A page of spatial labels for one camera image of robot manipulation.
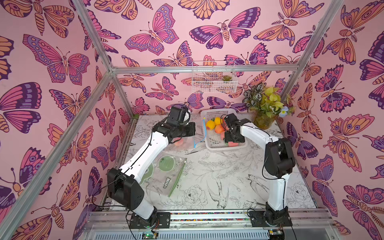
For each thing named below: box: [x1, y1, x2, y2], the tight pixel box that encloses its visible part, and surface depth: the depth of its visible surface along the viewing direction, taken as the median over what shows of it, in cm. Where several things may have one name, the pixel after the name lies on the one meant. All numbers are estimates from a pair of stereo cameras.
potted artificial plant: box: [243, 83, 296, 130], surface depth 101 cm
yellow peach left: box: [206, 120, 216, 131], surface depth 108 cm
